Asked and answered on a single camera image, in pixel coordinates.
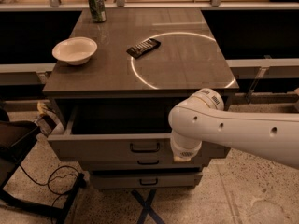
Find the black snack bar packet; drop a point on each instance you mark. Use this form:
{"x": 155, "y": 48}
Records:
{"x": 143, "y": 48}

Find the black chair base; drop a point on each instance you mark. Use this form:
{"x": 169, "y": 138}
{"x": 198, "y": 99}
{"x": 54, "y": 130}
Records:
{"x": 17, "y": 138}

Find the grey middle drawer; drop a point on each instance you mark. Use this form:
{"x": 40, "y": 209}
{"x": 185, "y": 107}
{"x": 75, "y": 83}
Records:
{"x": 167, "y": 163}

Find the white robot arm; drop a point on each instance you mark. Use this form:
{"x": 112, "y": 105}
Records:
{"x": 202, "y": 118}

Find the green soda can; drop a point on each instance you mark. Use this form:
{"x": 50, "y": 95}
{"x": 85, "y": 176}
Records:
{"x": 98, "y": 10}

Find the grey top drawer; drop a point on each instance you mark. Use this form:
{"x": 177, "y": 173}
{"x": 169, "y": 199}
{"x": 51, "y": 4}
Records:
{"x": 73, "y": 146}

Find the grey drawer cabinet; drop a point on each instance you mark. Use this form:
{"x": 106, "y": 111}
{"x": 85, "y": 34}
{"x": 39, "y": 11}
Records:
{"x": 119, "y": 94}

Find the grey bottom drawer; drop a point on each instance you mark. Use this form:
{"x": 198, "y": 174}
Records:
{"x": 143, "y": 181}

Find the white object under cabinet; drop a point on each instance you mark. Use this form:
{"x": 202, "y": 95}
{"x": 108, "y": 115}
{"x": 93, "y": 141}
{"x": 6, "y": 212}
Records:
{"x": 47, "y": 120}

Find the white ceramic bowl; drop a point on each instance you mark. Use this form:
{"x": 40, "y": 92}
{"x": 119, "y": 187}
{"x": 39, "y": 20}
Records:
{"x": 75, "y": 51}

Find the grey drawer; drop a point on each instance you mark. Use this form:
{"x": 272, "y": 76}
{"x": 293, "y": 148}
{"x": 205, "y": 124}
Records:
{"x": 73, "y": 146}
{"x": 167, "y": 163}
{"x": 143, "y": 181}

